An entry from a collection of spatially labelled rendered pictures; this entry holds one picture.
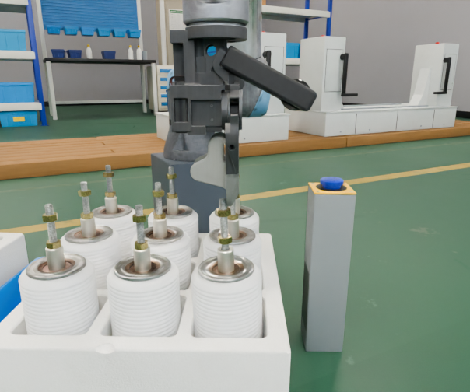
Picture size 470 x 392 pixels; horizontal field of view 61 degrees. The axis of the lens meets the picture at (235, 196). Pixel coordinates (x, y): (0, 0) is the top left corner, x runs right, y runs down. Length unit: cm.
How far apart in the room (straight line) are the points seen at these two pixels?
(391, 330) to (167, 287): 54
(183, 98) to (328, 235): 37
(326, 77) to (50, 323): 283
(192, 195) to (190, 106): 57
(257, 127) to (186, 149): 180
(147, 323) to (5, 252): 45
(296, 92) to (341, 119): 276
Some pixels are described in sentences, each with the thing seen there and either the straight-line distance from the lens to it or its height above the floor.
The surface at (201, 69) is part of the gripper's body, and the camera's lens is 48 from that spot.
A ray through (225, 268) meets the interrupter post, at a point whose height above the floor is 26.
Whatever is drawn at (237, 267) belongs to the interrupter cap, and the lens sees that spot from 55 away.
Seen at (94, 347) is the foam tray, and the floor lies 18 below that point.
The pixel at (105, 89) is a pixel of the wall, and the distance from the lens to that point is 887.
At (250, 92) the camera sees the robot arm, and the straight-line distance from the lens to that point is 99.
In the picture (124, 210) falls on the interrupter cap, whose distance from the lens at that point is 80.
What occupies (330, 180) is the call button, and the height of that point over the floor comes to 33.
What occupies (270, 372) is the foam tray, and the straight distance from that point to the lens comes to 54.
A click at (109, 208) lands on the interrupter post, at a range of 79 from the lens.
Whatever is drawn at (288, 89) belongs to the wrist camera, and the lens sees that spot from 47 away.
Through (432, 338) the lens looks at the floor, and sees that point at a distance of 93.
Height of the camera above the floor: 50
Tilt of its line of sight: 16 degrees down
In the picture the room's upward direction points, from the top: straight up
